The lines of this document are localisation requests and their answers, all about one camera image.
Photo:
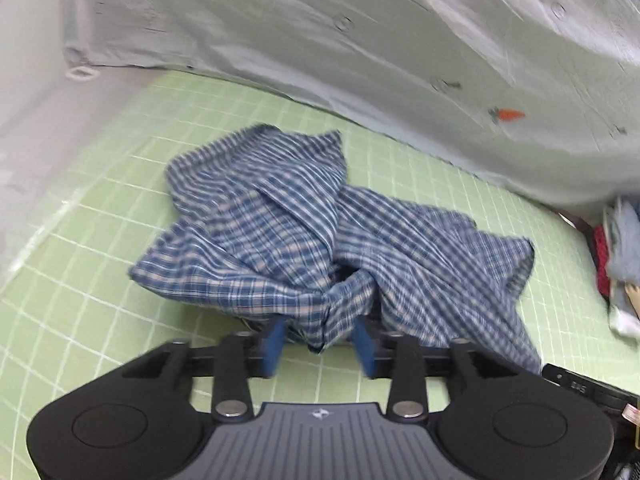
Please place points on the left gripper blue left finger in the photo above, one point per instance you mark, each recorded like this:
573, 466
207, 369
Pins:
239, 357

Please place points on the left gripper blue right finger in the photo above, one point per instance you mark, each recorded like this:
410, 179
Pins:
399, 358

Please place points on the blue plaid shirt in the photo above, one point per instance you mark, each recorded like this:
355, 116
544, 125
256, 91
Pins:
268, 224

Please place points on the pile of clothes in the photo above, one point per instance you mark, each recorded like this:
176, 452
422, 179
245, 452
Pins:
621, 232

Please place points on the green grid bed sheet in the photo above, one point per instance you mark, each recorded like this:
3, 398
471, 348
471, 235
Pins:
84, 194

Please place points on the grey carrot print fabric cover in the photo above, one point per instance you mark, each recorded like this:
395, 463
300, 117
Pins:
539, 96

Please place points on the brown wooden bed frame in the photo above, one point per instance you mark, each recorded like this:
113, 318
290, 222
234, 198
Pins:
578, 223

